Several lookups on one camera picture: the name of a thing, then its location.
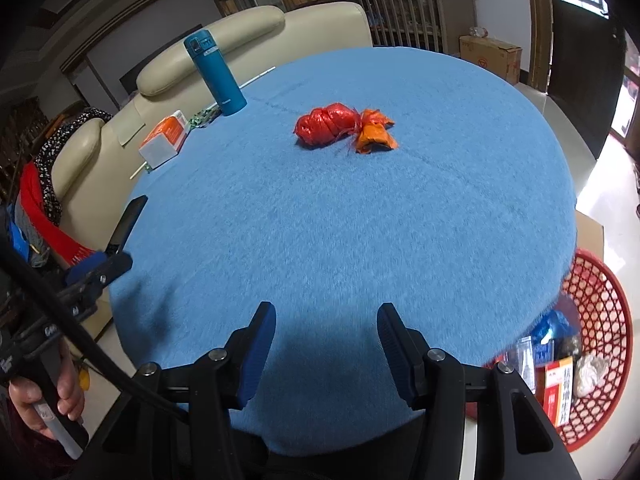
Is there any red and yellow medicine box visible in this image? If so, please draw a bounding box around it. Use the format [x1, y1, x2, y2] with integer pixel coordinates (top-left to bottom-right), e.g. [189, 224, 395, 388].
[542, 356, 574, 428]

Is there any red plastic basket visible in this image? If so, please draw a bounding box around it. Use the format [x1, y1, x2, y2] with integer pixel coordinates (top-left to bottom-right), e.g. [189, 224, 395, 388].
[482, 247, 633, 453]

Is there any red cloth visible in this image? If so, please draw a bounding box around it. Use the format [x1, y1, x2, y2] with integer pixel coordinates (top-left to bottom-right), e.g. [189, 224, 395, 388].
[20, 162, 96, 266]

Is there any slatted wooden cabinet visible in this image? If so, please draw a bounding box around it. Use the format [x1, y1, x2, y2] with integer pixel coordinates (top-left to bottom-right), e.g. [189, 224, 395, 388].
[317, 0, 478, 56]

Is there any black cable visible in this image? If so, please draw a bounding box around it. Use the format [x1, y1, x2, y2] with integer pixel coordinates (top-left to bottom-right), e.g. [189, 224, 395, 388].
[0, 237, 191, 421]

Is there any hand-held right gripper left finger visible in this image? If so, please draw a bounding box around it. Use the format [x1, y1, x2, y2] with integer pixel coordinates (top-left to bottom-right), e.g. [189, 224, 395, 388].
[75, 301, 277, 480]

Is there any brown cardboard sheet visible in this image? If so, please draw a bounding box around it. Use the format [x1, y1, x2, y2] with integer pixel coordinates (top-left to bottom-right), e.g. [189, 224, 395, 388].
[575, 210, 606, 265]

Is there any green foil packet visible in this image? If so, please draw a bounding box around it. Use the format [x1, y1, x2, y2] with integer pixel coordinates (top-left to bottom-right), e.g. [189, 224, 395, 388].
[187, 102, 221, 130]

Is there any beige leather sofa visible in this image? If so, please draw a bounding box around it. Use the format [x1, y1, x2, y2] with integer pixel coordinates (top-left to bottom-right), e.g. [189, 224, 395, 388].
[50, 1, 375, 346]

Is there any red plastic bag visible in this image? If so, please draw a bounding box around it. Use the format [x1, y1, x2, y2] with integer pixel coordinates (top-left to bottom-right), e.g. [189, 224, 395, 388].
[293, 102, 362, 148]

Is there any teal thermos bottle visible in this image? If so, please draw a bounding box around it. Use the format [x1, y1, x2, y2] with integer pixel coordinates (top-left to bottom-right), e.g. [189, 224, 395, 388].
[183, 30, 248, 117]

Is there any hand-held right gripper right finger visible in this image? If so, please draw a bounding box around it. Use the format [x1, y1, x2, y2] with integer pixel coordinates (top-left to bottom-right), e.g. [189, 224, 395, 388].
[376, 302, 583, 480]

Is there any blue plastic bag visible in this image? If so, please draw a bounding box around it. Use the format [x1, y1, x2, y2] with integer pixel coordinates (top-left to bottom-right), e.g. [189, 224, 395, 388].
[530, 309, 576, 346]

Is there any white stick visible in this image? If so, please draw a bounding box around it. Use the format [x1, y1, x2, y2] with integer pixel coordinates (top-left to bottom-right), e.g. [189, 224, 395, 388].
[239, 65, 277, 90]

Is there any blue tablecloth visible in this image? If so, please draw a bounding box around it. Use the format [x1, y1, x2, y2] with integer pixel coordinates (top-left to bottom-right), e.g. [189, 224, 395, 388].
[109, 46, 578, 457]

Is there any brown cardboard box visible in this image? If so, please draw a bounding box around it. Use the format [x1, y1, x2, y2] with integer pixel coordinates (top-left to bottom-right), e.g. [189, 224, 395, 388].
[459, 35, 523, 85]

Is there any orange and white tissue box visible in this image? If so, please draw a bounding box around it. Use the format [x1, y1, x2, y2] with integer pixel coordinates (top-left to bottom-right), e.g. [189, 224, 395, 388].
[138, 110, 190, 170]

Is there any person's left forearm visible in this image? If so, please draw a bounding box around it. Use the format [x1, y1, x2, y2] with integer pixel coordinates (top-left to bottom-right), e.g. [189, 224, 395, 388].
[0, 405, 76, 480]

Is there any dark wooden door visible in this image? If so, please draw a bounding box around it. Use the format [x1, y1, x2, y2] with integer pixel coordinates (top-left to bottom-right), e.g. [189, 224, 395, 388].
[545, 0, 628, 158]

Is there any clear plastic packaging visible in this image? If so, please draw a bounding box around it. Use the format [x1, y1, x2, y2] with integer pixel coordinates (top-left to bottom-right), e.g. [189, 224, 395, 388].
[502, 336, 546, 396]

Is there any white plastic bag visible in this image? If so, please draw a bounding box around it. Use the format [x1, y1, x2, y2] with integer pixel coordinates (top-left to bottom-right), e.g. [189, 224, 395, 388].
[572, 354, 611, 399]

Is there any orange wrapper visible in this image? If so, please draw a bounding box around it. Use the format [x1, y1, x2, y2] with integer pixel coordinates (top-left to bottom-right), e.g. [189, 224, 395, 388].
[352, 108, 399, 155]

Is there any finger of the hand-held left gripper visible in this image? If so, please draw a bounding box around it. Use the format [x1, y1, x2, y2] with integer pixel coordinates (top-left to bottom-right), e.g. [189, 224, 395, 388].
[50, 287, 101, 328]
[64, 250, 134, 293]

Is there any person's left hand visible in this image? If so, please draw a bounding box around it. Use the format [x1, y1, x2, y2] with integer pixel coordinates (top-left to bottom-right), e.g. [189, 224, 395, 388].
[7, 352, 87, 443]

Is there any black smartphone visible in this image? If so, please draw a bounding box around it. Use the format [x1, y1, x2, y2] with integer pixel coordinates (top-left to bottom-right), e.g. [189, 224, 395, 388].
[106, 195, 149, 256]

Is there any black patterned scarf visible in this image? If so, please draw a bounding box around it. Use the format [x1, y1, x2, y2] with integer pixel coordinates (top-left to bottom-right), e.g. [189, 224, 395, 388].
[34, 107, 113, 228]

